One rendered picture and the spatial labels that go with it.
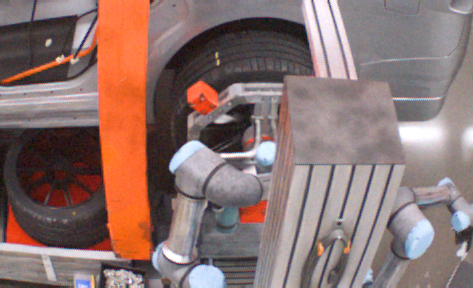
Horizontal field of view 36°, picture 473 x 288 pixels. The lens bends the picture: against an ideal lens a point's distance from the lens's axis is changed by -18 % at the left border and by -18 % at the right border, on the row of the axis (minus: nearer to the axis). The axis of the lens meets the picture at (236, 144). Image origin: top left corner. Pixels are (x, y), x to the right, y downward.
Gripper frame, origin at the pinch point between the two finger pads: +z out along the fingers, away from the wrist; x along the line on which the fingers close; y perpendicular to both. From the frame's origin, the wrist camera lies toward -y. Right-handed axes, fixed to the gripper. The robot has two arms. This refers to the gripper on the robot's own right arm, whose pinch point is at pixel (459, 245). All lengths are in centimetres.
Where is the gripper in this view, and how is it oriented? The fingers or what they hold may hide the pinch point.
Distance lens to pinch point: 305.4
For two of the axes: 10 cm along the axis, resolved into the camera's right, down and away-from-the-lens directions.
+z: -1.2, 6.0, 7.9
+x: 1.6, 8.0, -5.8
